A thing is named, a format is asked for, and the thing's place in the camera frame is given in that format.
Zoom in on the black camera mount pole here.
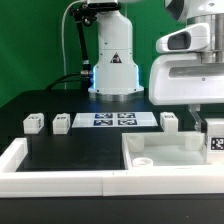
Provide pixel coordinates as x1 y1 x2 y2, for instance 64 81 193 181
69 3 96 78

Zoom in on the white tag sheet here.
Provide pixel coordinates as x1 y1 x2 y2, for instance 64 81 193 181
72 112 157 128

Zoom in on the white cable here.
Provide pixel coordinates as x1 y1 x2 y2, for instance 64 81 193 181
61 0 87 90

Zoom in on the white square table top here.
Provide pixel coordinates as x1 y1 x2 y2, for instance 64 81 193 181
122 132 207 170

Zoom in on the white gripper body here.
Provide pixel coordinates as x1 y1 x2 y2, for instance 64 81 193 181
149 53 224 105

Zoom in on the black cable bundle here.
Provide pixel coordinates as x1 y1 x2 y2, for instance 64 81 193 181
45 73 91 92

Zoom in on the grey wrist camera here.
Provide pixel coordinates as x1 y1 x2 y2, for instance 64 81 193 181
156 23 210 53

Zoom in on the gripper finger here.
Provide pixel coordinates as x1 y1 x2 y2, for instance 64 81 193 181
188 104 203 132

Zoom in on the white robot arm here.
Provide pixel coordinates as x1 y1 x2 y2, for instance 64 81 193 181
87 0 224 115

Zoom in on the white U-shaped obstacle fence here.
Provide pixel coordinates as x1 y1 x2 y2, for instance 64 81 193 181
0 138 224 198

